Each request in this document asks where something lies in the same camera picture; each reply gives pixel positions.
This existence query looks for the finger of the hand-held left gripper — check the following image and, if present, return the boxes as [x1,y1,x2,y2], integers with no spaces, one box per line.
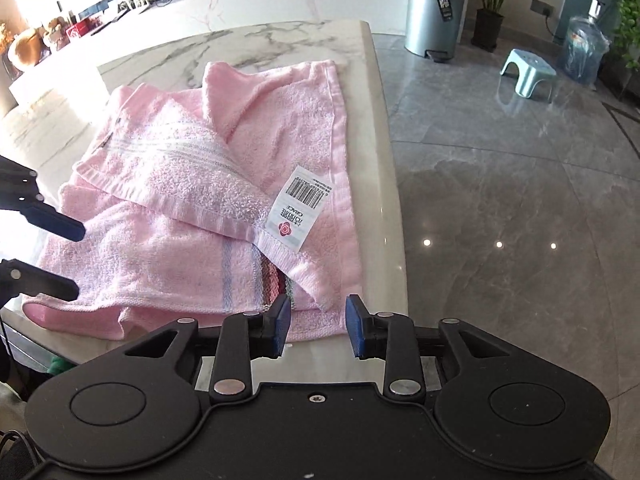
[0,259,80,306]
[0,156,87,242]

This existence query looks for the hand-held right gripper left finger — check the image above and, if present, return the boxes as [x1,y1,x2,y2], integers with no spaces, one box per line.
[121,293,292,396]

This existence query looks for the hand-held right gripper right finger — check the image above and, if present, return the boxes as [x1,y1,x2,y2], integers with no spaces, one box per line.
[345,294,507,397]

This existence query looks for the pink towel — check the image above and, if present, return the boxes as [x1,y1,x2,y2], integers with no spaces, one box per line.
[22,59,365,343]

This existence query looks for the green cloth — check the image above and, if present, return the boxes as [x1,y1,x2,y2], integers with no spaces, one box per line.
[47,355,77,377]

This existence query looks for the brown gourd ornament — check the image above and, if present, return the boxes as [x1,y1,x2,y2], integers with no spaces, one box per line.
[7,25,51,69]

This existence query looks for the small plush figurines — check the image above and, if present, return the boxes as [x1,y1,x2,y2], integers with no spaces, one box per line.
[42,15,69,52]

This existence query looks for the red box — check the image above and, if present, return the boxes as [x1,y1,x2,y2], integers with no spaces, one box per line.
[65,17,102,42]

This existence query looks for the white marble tv cabinet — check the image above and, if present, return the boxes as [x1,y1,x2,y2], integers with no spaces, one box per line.
[10,0,418,111]

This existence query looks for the light blue plastic stool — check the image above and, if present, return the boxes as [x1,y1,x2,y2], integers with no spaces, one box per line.
[501,49,554,104]

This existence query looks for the grey pedal trash can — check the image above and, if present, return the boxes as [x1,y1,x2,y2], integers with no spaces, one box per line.
[404,0,469,64]

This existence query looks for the large water bottle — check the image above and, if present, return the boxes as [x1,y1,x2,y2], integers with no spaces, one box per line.
[560,0,612,86]

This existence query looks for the climbing green plant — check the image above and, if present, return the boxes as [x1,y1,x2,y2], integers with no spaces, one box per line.
[607,0,640,77]

